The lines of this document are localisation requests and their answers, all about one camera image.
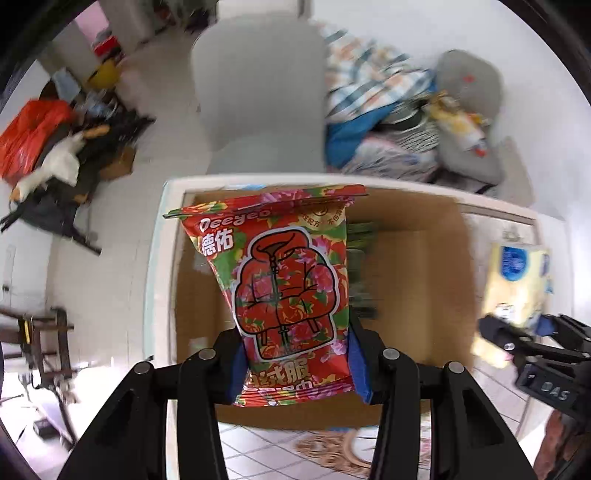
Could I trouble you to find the orange plastic bag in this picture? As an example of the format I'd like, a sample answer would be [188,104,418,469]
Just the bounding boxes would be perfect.
[0,99,75,186]

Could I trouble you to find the person's right forearm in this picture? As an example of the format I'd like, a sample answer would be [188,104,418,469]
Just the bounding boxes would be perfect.
[536,410,591,480]

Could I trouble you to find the small brown cardboard box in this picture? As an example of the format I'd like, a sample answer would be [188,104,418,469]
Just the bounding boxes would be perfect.
[99,147,136,182]

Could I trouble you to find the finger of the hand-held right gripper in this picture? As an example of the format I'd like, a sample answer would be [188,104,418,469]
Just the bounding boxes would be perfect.
[478,314,541,366]
[539,314,591,357]

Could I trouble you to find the blue cloth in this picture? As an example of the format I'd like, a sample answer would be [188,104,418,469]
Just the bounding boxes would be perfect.
[325,104,400,168]

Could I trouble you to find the green packets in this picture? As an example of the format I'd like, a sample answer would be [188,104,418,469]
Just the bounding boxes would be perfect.
[345,222,385,321]

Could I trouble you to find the yellow plush toy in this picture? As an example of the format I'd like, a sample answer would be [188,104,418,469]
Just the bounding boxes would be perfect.
[426,91,491,158]

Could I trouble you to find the yellow tissue packet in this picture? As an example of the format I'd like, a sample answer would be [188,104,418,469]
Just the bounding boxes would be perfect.
[473,242,555,368]

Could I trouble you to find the yellow round object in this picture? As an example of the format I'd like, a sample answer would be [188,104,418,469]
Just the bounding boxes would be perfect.
[87,60,123,89]

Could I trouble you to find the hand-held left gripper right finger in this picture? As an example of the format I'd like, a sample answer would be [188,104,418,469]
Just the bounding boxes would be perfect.
[347,318,539,480]

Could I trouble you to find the plaid blanket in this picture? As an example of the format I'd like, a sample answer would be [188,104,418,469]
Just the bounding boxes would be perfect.
[322,28,437,123]

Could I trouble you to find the grey pillow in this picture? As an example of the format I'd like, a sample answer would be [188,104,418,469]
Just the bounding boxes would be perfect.
[433,49,506,186]

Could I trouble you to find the white goose plush toy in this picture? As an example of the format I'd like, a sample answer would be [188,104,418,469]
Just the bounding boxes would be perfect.
[9,124,112,205]

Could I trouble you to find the dark wooden stool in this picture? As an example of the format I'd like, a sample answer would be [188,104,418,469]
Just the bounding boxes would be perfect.
[0,305,75,391]

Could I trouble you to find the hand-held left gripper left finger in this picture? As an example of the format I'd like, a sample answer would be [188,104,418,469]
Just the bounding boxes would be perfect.
[55,329,249,480]

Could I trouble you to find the grey chair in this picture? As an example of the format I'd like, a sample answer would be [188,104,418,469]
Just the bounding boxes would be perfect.
[191,17,329,175]

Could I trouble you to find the red floral wipes packet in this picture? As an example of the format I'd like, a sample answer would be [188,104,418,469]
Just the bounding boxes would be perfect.
[163,185,370,408]

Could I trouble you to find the striped cloth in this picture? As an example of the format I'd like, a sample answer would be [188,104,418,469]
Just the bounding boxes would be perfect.
[390,108,445,155]

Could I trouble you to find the patterned floor mat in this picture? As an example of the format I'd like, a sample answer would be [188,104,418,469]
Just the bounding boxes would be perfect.
[294,430,382,477]

